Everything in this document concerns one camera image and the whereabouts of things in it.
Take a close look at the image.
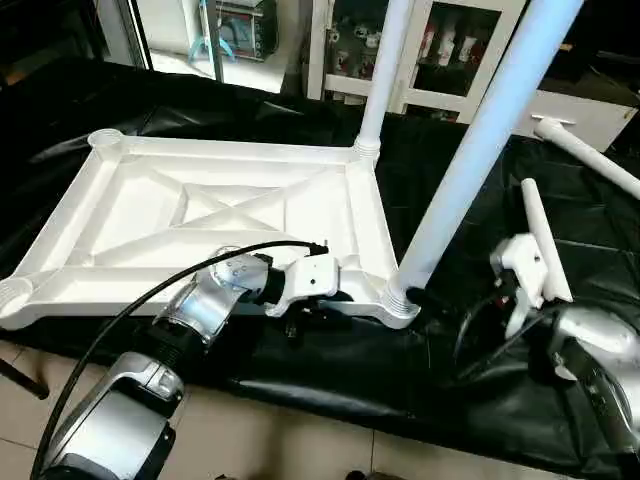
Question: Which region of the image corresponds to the white plastic table top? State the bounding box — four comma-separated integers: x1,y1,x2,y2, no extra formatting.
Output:
0,128,422,332

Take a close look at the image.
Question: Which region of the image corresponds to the black work mat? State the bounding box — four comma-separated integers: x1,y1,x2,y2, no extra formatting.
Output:
0,60,640,479

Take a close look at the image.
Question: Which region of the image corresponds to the white plastic table leg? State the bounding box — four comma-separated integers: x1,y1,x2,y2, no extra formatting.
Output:
384,0,587,322
533,115,640,199
354,0,415,162
520,178,575,304

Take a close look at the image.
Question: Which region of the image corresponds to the teal storage box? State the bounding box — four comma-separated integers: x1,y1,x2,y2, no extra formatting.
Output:
215,0,280,62

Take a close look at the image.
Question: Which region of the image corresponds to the white glass-door cabinet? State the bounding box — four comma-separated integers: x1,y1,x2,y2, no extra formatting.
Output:
308,0,531,124

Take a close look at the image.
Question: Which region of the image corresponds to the black metal stand leg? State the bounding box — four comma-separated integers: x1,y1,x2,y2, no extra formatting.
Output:
0,355,50,401

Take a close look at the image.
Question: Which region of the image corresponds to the white drawer unit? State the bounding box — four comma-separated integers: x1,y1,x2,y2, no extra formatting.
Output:
505,88,637,152

